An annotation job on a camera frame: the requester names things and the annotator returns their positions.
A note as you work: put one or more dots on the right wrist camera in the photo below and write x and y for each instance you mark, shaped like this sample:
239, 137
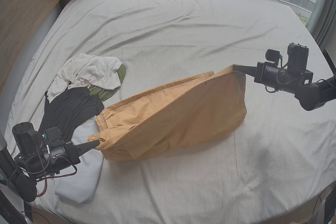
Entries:
273, 56

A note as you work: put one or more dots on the green garment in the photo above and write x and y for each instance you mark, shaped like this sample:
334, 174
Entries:
105, 93

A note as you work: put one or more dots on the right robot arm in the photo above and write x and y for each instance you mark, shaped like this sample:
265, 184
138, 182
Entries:
312, 91

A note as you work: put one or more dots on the black garment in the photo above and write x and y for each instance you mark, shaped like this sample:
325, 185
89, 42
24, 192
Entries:
70, 110

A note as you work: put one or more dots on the pale blue garment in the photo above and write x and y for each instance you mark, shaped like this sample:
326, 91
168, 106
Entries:
84, 173

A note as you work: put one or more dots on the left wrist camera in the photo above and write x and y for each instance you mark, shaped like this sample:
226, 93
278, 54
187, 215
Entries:
53, 135

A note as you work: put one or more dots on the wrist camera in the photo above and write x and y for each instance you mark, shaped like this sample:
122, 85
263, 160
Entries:
53, 135
273, 56

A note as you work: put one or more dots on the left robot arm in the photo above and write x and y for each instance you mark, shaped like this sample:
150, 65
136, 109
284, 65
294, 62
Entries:
25, 144

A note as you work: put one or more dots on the bed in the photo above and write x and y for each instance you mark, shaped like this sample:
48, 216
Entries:
196, 34

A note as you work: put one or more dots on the blue-green curtain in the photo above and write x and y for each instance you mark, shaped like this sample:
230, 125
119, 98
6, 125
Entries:
322, 7

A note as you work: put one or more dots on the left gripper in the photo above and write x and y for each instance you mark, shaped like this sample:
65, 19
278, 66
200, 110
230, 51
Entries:
64, 152

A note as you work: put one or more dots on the white garment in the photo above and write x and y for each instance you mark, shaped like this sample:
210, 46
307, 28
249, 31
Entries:
99, 70

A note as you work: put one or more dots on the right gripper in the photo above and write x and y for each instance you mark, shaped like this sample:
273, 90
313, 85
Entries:
270, 77

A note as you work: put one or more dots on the tan shorts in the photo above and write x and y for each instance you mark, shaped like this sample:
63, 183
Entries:
183, 118

